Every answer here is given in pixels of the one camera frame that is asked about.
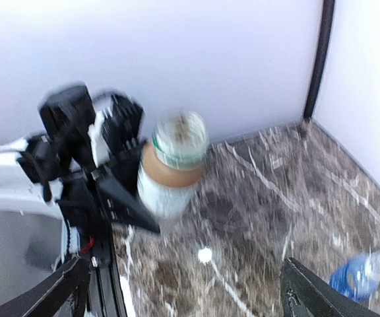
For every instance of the black front rail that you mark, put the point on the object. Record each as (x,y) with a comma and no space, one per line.
(105,297)

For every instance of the right black frame post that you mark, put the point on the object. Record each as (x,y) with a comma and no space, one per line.
(324,37)

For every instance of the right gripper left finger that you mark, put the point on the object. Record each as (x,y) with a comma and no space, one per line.
(47,297)

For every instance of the blue label water bottle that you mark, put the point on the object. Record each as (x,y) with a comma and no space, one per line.
(358,278)

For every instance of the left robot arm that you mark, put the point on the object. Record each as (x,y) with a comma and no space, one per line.
(82,169)

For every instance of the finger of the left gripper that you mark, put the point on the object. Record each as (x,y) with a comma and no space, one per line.
(119,205)

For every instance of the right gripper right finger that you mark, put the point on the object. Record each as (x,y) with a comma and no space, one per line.
(303,293)

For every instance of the green cap coffee bottle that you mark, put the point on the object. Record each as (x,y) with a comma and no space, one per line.
(172,164)

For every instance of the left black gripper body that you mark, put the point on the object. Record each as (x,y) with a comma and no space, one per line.
(121,133)

